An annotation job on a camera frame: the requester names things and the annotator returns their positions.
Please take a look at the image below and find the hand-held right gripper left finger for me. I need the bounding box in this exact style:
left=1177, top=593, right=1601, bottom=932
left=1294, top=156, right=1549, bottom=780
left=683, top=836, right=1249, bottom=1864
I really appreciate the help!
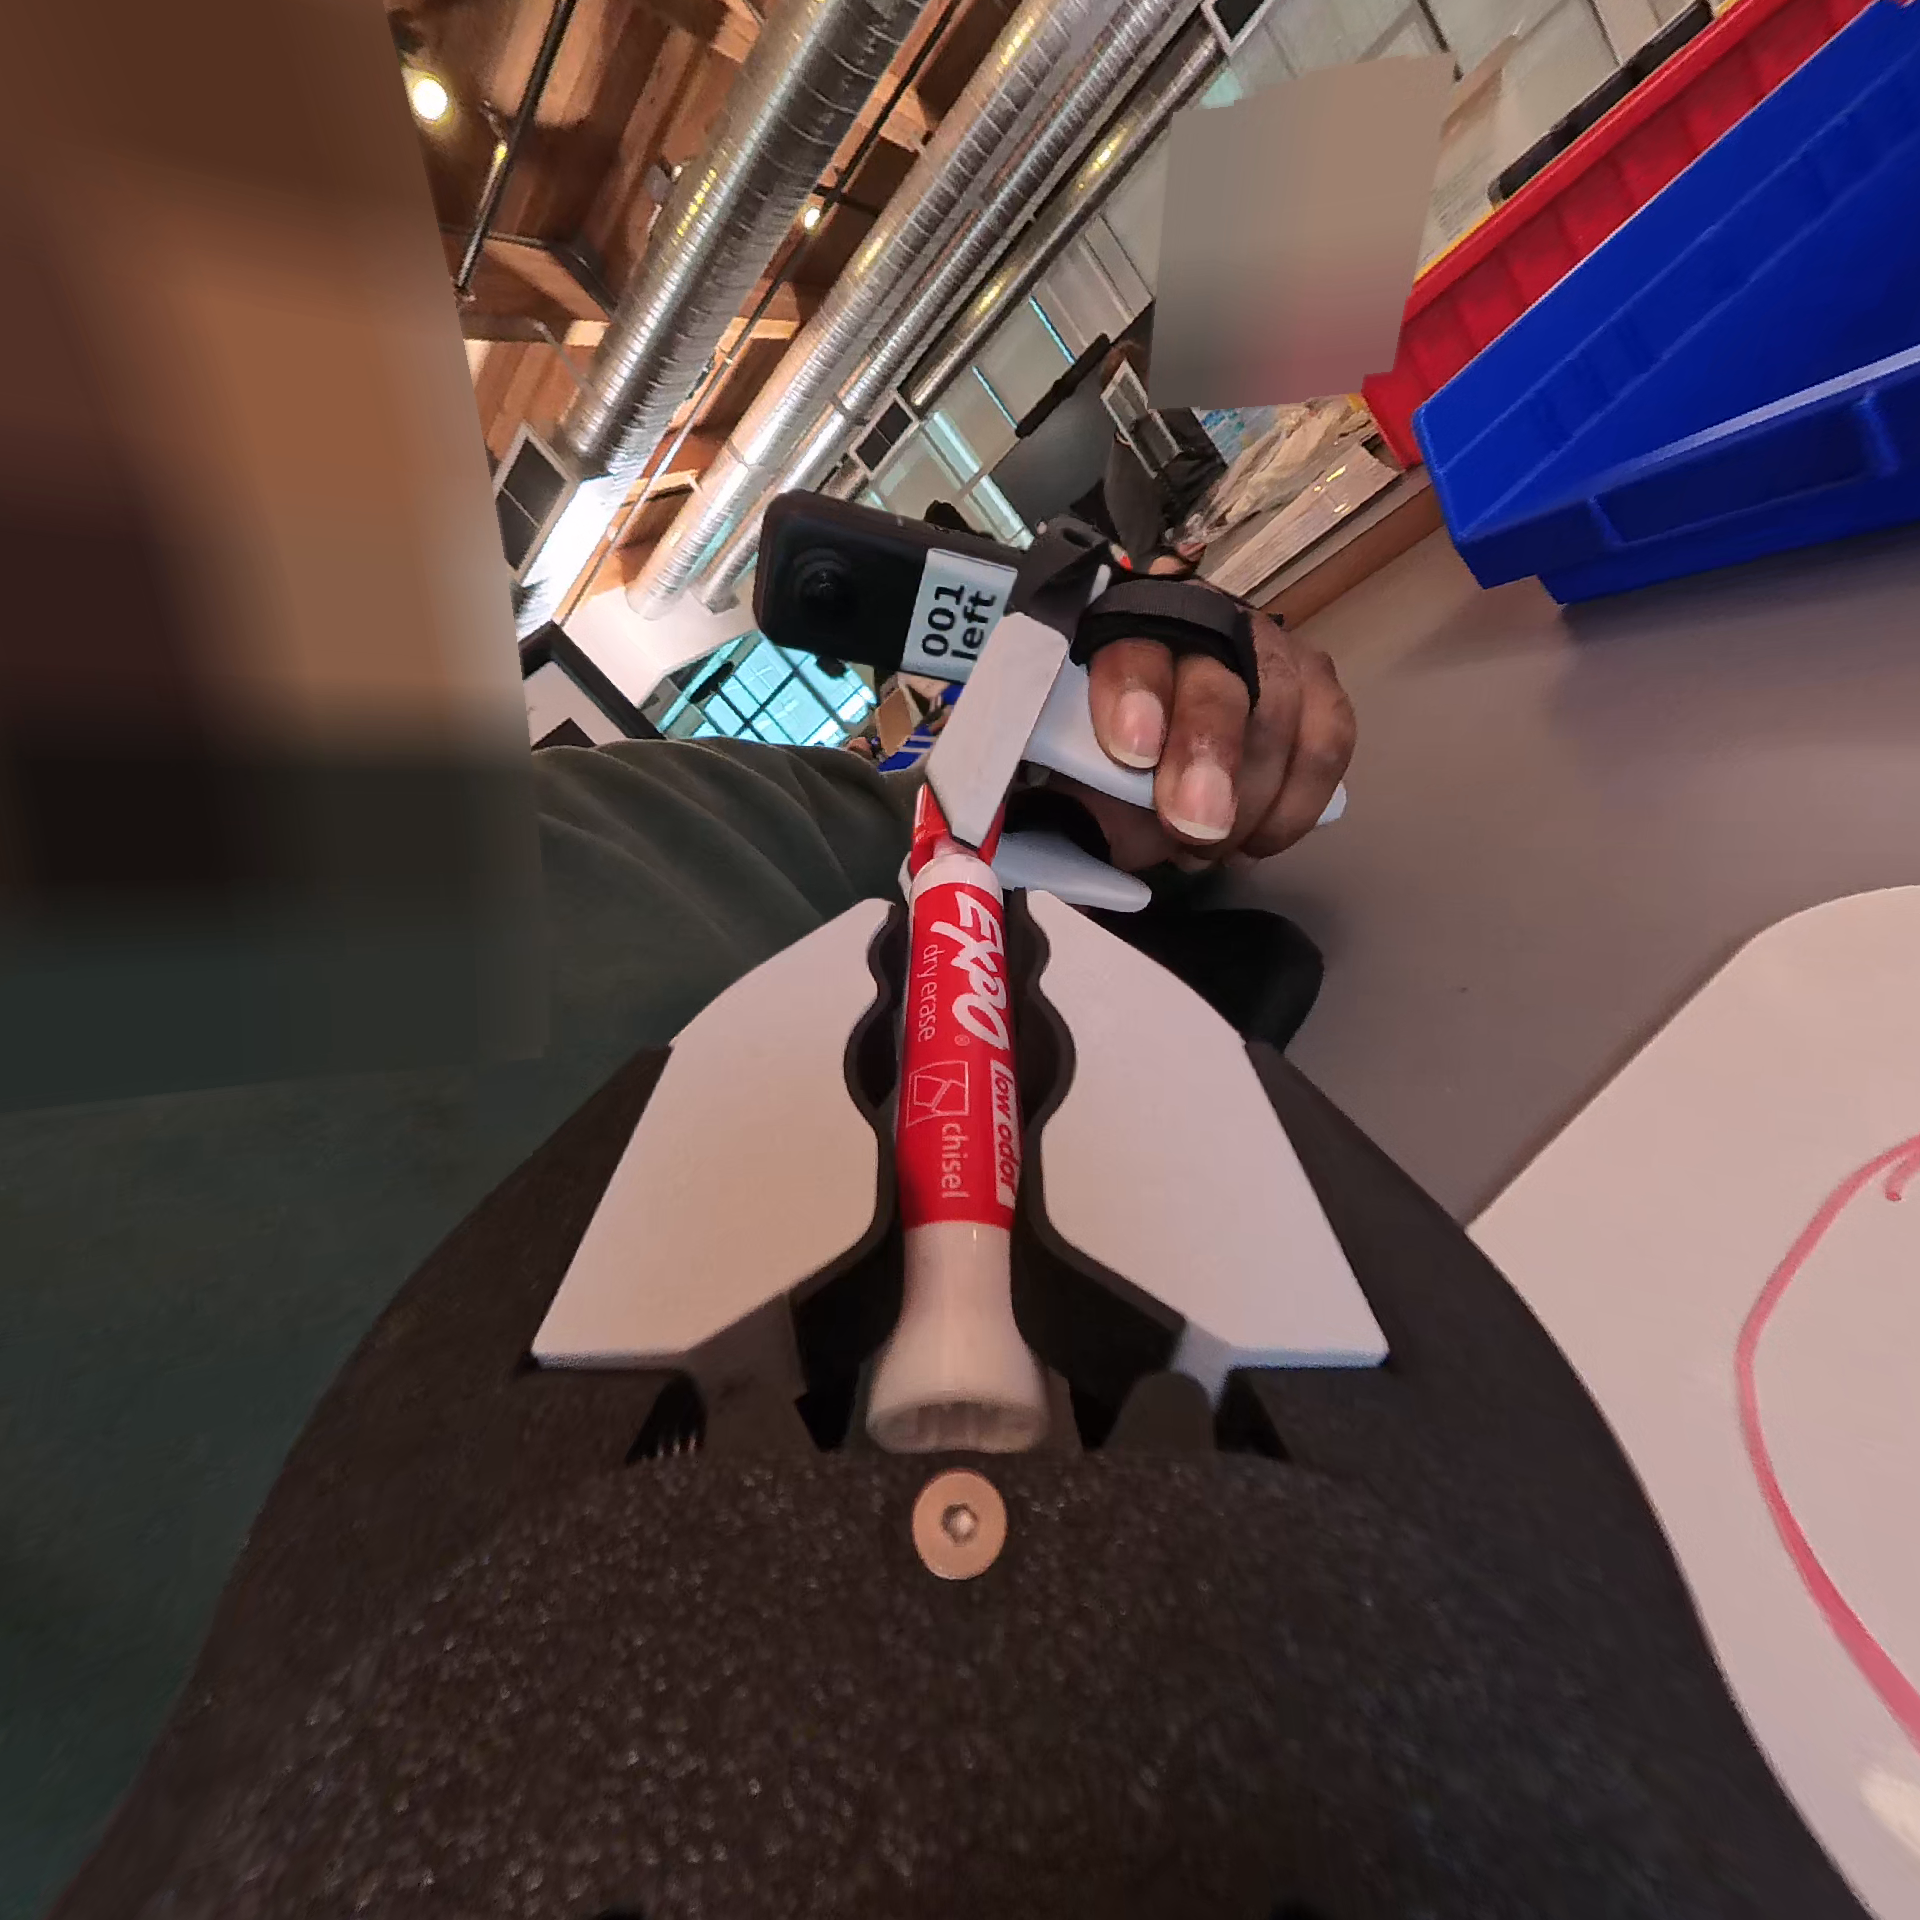
left=533, top=895, right=912, bottom=1375

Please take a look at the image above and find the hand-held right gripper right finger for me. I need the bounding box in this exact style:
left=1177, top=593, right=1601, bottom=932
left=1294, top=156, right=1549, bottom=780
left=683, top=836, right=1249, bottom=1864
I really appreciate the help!
left=1013, top=891, right=1389, bottom=1397

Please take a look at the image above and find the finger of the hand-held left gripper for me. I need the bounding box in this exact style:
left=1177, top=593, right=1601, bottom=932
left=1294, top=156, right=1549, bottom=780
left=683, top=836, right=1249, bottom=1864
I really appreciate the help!
left=925, top=617, right=1077, bottom=865
left=992, top=830, right=1155, bottom=915

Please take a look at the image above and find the red dry erase marker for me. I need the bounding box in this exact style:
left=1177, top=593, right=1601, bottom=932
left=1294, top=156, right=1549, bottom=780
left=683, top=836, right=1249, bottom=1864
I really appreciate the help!
left=862, top=838, right=1052, bottom=1453

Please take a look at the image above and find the white whiteboard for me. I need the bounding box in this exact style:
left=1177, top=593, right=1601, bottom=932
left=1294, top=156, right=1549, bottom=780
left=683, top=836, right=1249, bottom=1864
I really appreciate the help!
left=1468, top=887, right=1920, bottom=1920

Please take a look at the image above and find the person's left hand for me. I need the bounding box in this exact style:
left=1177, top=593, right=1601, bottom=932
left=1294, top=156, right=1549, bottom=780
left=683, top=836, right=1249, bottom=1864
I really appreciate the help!
left=1054, top=614, right=1360, bottom=872

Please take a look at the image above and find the pile of clear plastic bags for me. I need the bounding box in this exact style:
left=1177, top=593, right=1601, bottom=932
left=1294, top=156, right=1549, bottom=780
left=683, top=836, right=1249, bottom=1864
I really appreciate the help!
left=1201, top=392, right=1409, bottom=598

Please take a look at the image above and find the red plastic bin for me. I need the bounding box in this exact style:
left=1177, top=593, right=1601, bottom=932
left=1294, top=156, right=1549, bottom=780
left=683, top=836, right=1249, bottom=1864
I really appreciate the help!
left=1362, top=0, right=1818, bottom=470

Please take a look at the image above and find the blue plastic bin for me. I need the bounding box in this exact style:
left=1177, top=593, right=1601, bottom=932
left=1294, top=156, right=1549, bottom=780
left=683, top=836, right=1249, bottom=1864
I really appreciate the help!
left=1410, top=0, right=1920, bottom=606

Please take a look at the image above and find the silver ventilation duct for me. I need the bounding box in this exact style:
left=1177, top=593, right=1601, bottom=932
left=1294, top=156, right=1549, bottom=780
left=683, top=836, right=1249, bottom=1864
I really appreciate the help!
left=630, top=0, right=1203, bottom=617
left=555, top=0, right=940, bottom=465

